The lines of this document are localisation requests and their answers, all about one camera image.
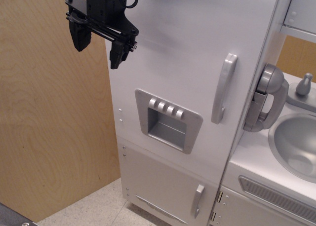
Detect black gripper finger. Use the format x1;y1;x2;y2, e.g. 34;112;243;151
69;20;91;52
110;40;130;70

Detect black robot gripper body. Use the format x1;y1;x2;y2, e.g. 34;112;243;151
65;0;139;48

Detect white toy fridge door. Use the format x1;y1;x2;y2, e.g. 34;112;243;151
109;0;278;185

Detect silver door handle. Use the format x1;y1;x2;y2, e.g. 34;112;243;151
211;53;238;124
191;184;205;218

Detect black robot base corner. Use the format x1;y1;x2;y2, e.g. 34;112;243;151
0;203;38;226

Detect silver ice dispenser panel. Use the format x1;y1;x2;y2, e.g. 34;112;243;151
135;89;203;154

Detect white lower freezer door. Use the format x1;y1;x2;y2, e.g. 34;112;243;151
118;139;217;226

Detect brass upper door hinge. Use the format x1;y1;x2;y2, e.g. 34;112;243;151
216;191;223;202

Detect brass door hinge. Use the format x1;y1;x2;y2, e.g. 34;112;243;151
210;212;216;222
216;191;223;202

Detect white upper cabinet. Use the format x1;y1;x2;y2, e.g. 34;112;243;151
281;0;316;43

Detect silver toy faucet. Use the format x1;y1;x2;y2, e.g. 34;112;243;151
286;73;316;109

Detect brass lower door hinge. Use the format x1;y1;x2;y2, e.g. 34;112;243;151
210;212;216;222

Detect silver round sink basin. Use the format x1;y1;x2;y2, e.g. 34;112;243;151
268;113;316;183

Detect white toy oven door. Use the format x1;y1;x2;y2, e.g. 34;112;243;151
209;187;313;226

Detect silver oven vent panel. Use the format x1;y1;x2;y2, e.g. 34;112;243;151
238;176;316;224

